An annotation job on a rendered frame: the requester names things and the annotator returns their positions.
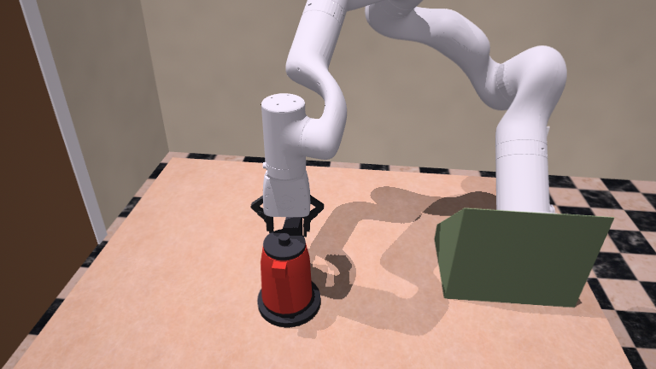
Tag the red electric kettle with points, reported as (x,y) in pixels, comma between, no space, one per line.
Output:
(285,255)

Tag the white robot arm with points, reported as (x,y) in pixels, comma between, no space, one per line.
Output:
(521,151)

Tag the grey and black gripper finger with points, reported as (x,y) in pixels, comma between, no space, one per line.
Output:
(256,206)
(319,206)

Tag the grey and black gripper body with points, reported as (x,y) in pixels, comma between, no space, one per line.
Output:
(281,196)

